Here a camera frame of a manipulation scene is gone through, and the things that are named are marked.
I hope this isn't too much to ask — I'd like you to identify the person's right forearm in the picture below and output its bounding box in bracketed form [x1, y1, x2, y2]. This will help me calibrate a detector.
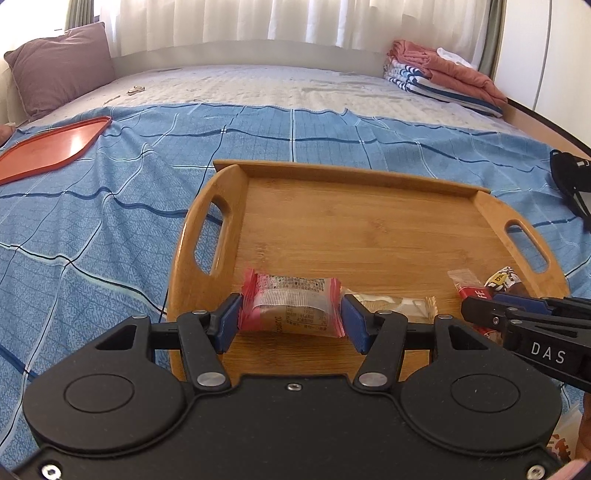
[561, 392, 591, 480]

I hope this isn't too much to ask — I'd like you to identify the wooden serving tray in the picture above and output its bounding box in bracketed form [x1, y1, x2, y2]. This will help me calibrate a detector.
[167, 159, 571, 380]

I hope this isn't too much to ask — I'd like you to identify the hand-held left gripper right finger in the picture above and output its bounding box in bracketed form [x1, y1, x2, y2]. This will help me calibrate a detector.
[340, 294, 491, 391]

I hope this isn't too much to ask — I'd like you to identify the blue white striped blanket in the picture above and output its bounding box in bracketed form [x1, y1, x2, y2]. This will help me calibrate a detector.
[383, 62, 504, 118]

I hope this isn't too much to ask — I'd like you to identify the red biscuit packet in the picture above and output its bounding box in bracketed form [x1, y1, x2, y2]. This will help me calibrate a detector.
[447, 270, 504, 343]

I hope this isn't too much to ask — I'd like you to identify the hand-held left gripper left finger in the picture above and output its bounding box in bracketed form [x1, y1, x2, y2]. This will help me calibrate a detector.
[95, 293, 243, 394]

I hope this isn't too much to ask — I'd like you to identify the brown snack packet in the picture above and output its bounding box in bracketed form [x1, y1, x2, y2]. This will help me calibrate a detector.
[485, 267, 527, 296]

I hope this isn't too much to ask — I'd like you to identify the folded blankets pile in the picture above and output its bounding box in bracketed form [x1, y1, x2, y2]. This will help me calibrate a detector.
[387, 40, 509, 104]

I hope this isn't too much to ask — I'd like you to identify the purple pillow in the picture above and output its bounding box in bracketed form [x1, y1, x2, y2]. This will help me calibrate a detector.
[4, 21, 116, 118]

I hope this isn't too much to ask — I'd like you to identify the white quilted mattress pad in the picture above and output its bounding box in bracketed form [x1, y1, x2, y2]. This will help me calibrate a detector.
[18, 65, 527, 134]

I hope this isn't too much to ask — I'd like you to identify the black bag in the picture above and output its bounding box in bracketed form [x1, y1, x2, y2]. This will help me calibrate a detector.
[549, 150, 591, 220]

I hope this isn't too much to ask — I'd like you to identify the grey bed headboard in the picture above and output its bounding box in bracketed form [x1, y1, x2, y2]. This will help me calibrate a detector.
[111, 41, 389, 77]

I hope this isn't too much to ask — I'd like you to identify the wooden bed frame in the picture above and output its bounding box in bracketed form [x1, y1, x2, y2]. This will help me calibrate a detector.
[505, 99, 591, 158]

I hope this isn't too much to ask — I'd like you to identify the white folded cloth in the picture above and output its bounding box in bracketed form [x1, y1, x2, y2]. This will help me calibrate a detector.
[436, 47, 476, 70]

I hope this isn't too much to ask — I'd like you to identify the white sheer curtain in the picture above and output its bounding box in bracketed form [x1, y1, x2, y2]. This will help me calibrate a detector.
[104, 0, 490, 51]

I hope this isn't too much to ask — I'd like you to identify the blue plaid bedsheet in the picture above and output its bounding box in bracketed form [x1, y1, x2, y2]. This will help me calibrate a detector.
[0, 102, 591, 467]

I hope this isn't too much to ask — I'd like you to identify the pink-edged snack packet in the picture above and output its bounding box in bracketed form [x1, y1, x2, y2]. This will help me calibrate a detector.
[240, 269, 346, 339]

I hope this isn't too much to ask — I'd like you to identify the grey-green curtain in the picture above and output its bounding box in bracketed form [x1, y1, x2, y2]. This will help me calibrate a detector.
[480, 0, 503, 80]
[65, 0, 95, 29]

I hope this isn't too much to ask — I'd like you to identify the white orange printed packet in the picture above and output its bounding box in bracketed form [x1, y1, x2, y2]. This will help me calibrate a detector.
[551, 406, 579, 462]

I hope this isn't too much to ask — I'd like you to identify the red plastic tray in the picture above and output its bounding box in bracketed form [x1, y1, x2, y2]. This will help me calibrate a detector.
[0, 116, 113, 185]

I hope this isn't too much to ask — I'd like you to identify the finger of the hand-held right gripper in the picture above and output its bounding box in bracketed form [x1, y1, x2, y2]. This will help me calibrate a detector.
[461, 296, 522, 334]
[493, 291, 591, 324]

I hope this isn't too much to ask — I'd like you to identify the beige snack packet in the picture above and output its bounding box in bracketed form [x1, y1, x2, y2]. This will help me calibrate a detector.
[342, 287, 437, 324]

